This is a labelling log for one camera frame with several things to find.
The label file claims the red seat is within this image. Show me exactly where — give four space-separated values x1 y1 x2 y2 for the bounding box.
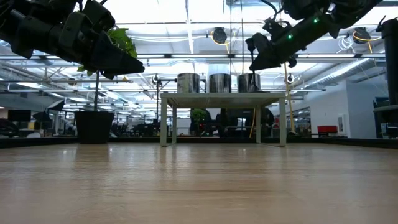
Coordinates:
317 125 339 136

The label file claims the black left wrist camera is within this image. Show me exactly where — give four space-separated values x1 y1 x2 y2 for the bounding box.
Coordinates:
81 0 116 34

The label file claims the black aluminium table frame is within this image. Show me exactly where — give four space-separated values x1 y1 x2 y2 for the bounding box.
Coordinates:
0 136 398 149

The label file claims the small office plant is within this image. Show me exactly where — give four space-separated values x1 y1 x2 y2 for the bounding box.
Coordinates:
190 108 208 136

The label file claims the black plant pot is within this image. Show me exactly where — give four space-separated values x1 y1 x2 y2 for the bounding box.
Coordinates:
73 110 115 144

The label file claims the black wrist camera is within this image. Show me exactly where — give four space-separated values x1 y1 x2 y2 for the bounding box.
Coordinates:
262 17 282 35
81 0 116 34

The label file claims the green leafy plant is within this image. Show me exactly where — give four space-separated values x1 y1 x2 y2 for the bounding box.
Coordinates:
76 27 138 112

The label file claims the black monitor stand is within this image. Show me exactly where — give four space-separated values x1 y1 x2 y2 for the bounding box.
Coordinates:
375 15 398 106

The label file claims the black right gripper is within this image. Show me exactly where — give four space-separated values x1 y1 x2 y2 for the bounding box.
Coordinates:
248 30 299 72

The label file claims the black office monitor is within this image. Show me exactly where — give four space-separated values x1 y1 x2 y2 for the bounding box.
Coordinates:
7 109 32 123

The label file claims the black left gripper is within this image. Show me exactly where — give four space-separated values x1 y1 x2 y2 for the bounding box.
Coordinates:
58 11 146 80

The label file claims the black stemmed candlestick holder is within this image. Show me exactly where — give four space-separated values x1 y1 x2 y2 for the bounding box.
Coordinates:
238 37 265 93

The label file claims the white wall picture frame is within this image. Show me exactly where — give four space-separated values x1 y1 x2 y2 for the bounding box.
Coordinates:
338 114 347 134

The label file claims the silver metal candle cup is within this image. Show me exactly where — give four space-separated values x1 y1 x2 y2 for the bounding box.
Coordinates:
177 72 201 94
208 73 233 93
237 73 261 93

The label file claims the black softbox lamp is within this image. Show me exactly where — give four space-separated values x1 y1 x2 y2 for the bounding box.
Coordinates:
45 99 66 113

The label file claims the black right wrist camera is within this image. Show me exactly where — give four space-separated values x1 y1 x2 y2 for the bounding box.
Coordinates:
262 17 282 35

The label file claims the pale green perforated metal shelf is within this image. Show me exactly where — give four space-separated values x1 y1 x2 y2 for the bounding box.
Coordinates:
160 92 287 147

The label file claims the grey side desk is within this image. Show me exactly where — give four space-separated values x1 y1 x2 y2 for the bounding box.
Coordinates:
373 104 398 113

